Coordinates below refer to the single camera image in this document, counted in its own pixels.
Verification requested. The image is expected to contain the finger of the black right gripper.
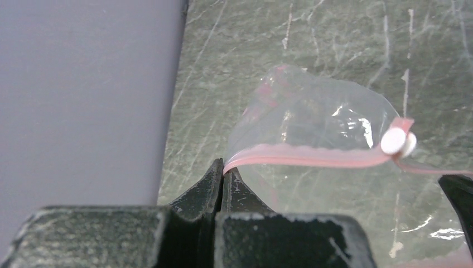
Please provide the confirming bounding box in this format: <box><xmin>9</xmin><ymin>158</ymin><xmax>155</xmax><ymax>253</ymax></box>
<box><xmin>438</xmin><ymin>175</ymin><xmax>472</xmax><ymax>255</ymax></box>

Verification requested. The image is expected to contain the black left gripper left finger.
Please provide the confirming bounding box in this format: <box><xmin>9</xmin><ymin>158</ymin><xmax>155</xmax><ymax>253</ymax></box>
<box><xmin>1</xmin><ymin>159</ymin><xmax>223</xmax><ymax>267</ymax></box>

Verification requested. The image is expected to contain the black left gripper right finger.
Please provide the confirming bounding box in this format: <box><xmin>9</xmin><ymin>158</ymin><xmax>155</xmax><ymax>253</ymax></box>
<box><xmin>214</xmin><ymin>169</ymin><xmax>376</xmax><ymax>267</ymax></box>

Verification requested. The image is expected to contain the clear zip top bag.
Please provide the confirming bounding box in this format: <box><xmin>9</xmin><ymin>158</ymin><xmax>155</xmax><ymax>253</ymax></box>
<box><xmin>224</xmin><ymin>64</ymin><xmax>472</xmax><ymax>267</ymax></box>

